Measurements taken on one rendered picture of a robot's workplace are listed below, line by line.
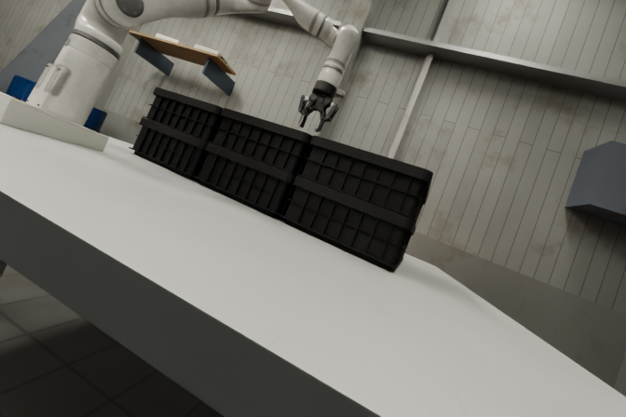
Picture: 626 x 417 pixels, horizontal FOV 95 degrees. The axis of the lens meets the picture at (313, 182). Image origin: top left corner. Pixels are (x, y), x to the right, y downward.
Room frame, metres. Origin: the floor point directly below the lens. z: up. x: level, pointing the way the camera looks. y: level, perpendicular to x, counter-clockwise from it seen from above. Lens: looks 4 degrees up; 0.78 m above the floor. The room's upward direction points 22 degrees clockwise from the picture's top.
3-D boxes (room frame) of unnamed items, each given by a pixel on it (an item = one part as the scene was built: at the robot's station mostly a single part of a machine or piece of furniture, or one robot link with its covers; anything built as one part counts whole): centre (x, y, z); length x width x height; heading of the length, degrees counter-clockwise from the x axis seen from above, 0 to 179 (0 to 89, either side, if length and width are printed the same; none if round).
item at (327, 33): (0.93, 0.11, 1.32); 0.14 x 0.09 x 0.07; 101
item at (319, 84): (0.93, 0.08, 1.11); 0.08 x 0.08 x 0.09
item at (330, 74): (0.95, 0.07, 1.18); 0.11 x 0.09 x 0.06; 156
